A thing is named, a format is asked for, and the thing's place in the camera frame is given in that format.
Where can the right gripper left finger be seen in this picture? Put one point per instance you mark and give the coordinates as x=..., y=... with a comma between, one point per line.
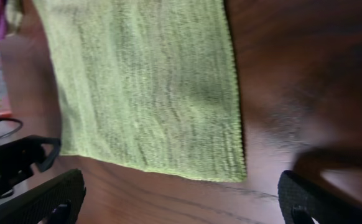
x=58, y=200

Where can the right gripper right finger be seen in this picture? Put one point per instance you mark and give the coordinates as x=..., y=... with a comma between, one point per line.
x=302, y=201

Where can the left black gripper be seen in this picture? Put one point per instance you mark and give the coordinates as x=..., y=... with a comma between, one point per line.
x=33, y=152

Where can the large green microfiber cloth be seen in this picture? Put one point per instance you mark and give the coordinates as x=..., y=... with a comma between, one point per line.
x=147, y=84

